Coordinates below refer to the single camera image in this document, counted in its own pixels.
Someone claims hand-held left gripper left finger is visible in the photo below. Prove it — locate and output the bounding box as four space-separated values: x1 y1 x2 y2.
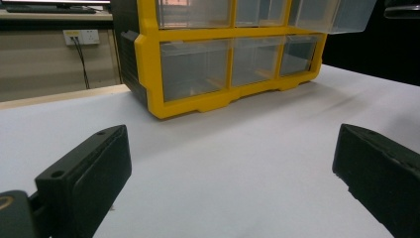
34 124 133 238

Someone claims white wall socket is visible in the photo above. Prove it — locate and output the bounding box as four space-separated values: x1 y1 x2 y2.
62 29 101 47

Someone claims black socket cable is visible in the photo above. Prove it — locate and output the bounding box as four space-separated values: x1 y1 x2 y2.
72 37 91 90

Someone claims group of transparent drawers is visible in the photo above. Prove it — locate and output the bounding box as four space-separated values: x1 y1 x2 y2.
155 0 323 103

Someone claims yellow black drawer organizer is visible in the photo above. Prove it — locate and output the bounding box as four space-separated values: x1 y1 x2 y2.
110 0 328 120

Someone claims black curtain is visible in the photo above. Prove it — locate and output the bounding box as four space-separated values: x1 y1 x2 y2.
321 0 420 87

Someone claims clear plastic drawer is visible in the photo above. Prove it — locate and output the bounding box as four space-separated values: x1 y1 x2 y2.
288 0 378 35

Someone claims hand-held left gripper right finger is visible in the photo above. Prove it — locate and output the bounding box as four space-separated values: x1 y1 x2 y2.
331 123 420 238

